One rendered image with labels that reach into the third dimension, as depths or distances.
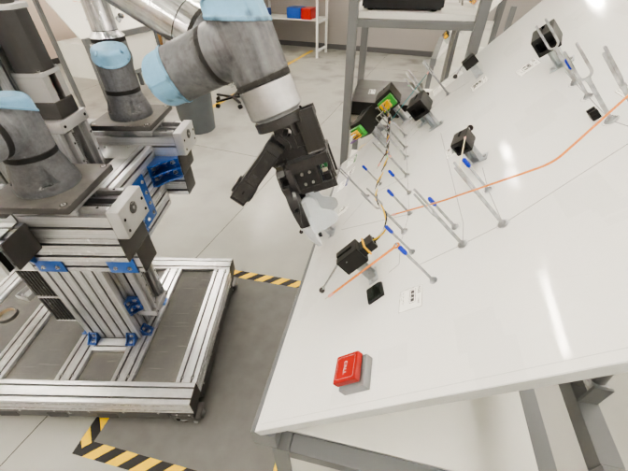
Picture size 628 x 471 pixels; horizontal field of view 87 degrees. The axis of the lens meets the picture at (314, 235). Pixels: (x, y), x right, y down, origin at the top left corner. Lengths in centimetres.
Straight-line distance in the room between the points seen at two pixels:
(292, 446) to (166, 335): 111
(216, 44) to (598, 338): 53
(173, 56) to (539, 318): 56
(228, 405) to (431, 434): 111
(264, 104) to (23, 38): 87
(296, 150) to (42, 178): 72
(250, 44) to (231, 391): 160
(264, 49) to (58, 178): 72
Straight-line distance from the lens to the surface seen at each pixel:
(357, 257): 69
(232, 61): 46
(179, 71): 50
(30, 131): 102
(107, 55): 139
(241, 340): 195
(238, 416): 177
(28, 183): 105
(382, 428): 88
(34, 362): 205
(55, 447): 203
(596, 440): 81
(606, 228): 55
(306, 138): 48
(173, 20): 64
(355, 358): 58
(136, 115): 142
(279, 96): 45
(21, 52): 123
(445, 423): 92
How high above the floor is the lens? 162
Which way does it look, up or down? 41 degrees down
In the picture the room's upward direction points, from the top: straight up
